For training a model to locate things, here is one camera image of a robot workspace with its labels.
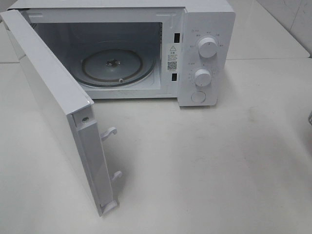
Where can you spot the upper white power knob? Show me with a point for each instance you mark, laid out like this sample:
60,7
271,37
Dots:
207,46

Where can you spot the glass microwave turntable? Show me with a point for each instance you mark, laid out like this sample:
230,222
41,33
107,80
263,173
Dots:
109,68

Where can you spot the white microwave oven body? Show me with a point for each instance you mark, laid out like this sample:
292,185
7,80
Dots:
169,30

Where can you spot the white microwave door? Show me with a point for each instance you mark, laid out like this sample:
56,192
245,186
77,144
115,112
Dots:
67,109

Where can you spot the white timer knob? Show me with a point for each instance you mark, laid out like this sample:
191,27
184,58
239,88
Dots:
203,77

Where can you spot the round white door button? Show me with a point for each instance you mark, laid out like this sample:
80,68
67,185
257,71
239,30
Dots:
198,97

